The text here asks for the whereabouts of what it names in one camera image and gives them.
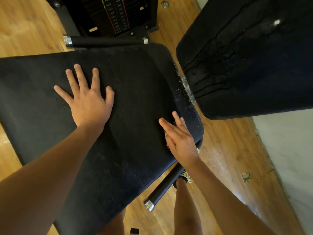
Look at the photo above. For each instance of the person's right hand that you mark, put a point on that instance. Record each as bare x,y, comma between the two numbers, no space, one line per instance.
182,142

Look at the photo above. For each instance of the person's left hand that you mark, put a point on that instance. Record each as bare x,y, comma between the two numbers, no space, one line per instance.
89,102

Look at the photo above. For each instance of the person's right forearm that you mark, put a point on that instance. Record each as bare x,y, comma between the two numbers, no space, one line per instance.
230,203

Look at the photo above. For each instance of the person's left forearm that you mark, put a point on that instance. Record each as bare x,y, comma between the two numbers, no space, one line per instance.
44,183

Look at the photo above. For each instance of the person's right black shoe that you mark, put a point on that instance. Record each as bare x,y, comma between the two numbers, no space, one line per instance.
183,176

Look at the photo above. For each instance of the person's right leg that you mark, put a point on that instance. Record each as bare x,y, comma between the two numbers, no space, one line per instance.
187,210

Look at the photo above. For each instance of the person's leg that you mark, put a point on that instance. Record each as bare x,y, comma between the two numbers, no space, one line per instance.
187,210
113,225

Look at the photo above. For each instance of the person's left leg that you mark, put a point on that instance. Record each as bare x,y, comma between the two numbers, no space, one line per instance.
113,225

